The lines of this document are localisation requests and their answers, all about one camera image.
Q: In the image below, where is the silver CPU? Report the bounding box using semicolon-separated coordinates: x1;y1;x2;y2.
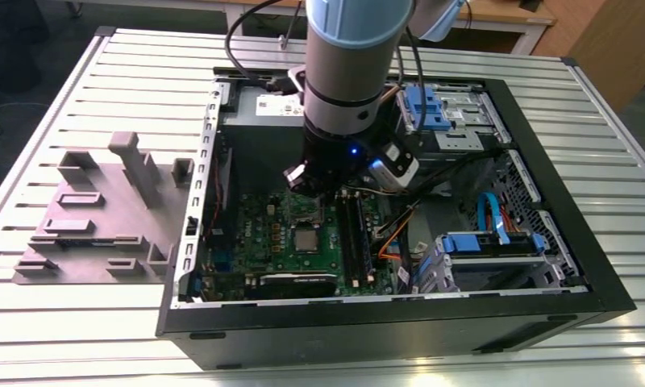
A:
292;227;321;252

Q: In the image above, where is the grey power supply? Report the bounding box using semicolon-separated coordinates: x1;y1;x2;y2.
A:
217;85;309;190

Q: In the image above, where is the metal socket cover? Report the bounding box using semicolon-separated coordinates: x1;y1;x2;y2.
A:
288;196;325;226

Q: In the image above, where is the black case fan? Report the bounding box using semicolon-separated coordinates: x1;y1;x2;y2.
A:
202;132;236;248

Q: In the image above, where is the green motherboard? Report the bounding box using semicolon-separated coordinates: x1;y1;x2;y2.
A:
196;189;404;300

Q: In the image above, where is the grey metal drive cage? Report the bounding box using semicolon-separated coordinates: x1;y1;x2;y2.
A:
389;83;513;175

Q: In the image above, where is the black graphics card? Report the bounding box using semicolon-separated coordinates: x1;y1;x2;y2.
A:
244;272;338;300

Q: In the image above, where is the hard disk blue carrier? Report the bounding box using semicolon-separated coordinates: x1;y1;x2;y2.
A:
434;231;548;259

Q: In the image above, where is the grey metal disk bay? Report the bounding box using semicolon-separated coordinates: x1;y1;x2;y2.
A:
416;235;577;294

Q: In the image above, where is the black PC case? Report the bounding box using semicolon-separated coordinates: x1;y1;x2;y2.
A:
154;66;638;371

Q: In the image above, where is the grey parts rack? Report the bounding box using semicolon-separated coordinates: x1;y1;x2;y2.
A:
10;131;197;286

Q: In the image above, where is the wooden cabinet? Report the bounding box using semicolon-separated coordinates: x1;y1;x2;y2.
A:
530;0;645;114

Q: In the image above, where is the black white wire bundle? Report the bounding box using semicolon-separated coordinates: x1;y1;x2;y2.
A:
348;181;409;198

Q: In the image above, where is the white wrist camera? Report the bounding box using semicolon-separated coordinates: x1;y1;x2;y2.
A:
365;140;421;190

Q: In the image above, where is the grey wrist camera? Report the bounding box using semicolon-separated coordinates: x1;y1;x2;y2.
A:
268;65;309;98

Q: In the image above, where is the red black fan wire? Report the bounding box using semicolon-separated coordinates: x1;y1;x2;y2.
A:
206;147;232;237

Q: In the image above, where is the thick black cable bundle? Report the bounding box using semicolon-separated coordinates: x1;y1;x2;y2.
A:
374;147;506;243

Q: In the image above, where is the blue plastic drive bracket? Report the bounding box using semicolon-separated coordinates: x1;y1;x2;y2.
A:
400;86;457;131

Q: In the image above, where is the orange data cable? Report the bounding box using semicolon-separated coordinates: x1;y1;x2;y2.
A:
378;209;416;260

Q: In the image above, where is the black camera cable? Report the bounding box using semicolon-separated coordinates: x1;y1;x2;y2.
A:
397;27;426;140
224;0;302;93

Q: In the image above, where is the black cable silver plug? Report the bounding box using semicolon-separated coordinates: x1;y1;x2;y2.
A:
277;0;306;50

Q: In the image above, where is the blue flat data cable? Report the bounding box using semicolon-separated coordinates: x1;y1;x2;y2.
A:
476;192;513;245

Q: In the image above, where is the wooden desk white frame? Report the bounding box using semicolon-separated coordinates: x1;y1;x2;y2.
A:
214;0;558;56

